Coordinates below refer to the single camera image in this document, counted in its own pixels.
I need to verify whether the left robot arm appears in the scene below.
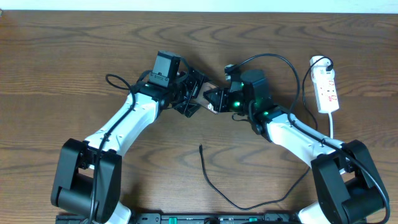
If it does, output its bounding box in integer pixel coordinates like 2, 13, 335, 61
50, 51, 209, 223

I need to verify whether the white power strip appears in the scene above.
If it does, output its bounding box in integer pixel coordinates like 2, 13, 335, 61
311, 77, 340, 114

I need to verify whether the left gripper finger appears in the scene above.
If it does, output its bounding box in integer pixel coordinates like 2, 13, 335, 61
188, 68, 210, 93
173, 101, 201, 118

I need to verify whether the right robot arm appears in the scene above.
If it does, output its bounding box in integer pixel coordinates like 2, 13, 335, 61
203, 70, 391, 224

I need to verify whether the white charger adapter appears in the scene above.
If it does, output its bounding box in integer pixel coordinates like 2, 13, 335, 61
310, 55, 335, 80

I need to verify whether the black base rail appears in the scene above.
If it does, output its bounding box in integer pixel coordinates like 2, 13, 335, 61
55, 212, 299, 224

